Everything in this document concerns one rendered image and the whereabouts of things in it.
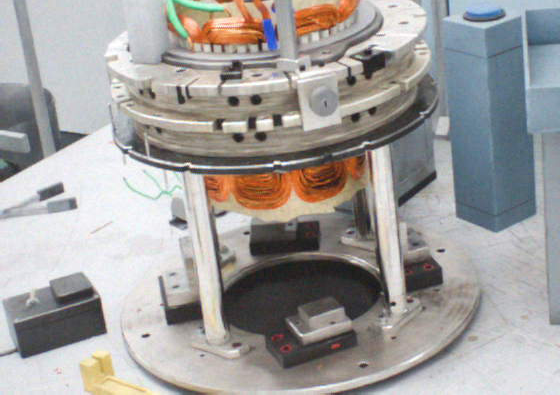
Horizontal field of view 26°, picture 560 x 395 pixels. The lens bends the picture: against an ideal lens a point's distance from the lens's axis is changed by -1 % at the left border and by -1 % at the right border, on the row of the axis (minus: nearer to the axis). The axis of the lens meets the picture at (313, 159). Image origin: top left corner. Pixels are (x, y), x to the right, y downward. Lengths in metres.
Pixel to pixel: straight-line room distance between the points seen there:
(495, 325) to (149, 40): 0.46
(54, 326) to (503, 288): 0.48
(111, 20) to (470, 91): 2.38
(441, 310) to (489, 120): 0.25
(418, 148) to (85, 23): 2.31
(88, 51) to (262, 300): 2.51
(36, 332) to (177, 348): 0.16
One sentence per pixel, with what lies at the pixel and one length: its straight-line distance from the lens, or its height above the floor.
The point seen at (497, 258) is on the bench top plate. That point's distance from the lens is 1.43.
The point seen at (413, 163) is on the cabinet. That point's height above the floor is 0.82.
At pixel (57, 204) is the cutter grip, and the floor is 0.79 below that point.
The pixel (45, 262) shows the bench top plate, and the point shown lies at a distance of 1.57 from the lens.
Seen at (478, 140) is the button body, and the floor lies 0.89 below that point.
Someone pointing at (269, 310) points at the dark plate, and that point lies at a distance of 1.36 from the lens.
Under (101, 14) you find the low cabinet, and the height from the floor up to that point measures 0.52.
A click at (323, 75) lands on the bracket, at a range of 1.09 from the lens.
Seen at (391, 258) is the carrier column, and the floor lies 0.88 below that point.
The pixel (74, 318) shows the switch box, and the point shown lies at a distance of 1.36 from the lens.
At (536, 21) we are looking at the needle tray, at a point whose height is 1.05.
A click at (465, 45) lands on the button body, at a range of 1.42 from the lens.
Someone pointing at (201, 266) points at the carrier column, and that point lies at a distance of 1.21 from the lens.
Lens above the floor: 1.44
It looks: 22 degrees down
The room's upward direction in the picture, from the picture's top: 7 degrees counter-clockwise
